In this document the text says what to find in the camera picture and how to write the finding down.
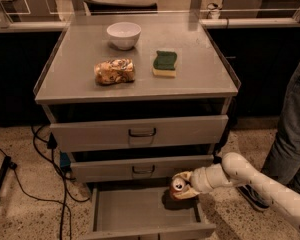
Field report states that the brown patterned chip bag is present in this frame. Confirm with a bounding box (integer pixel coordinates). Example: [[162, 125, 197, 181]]
[[94, 58, 135, 85]]

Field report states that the white cup behind glass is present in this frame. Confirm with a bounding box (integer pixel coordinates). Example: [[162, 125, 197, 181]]
[[207, 3, 220, 19]]

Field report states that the grey middle drawer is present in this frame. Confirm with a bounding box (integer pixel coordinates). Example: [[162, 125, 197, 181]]
[[71, 155, 213, 183]]

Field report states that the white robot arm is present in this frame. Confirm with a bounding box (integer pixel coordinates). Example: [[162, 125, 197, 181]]
[[170, 152, 300, 233]]

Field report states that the green and yellow sponge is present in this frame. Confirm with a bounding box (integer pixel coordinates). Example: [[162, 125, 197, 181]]
[[152, 50, 178, 77]]

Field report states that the white ceramic bowl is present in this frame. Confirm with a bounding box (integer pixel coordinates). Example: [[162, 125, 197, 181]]
[[107, 22, 141, 50]]

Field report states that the red coke can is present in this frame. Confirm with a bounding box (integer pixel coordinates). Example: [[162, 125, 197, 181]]
[[169, 177, 186, 200]]

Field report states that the grey bottom drawer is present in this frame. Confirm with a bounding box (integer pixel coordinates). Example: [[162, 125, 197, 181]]
[[80, 183, 215, 240]]

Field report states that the grey top drawer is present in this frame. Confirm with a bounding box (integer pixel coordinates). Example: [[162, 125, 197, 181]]
[[50, 115, 228, 152]]

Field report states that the grey drawer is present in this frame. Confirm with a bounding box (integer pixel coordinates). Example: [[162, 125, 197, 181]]
[[71, 155, 213, 183], [50, 115, 228, 152], [80, 183, 215, 240]]

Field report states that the person leg in jeans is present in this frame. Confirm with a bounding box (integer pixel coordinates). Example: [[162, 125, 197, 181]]
[[261, 62, 300, 193]]

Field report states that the black floor cable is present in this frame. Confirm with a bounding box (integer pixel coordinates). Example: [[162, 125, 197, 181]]
[[0, 125, 91, 240]]

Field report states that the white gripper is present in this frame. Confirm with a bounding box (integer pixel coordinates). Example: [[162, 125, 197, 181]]
[[171, 164, 228, 200]]

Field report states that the black and white sneaker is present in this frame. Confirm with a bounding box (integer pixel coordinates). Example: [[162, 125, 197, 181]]
[[237, 185, 269, 212]]

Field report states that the grey drawer cabinet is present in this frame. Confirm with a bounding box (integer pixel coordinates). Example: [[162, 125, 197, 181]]
[[33, 13, 242, 192]]

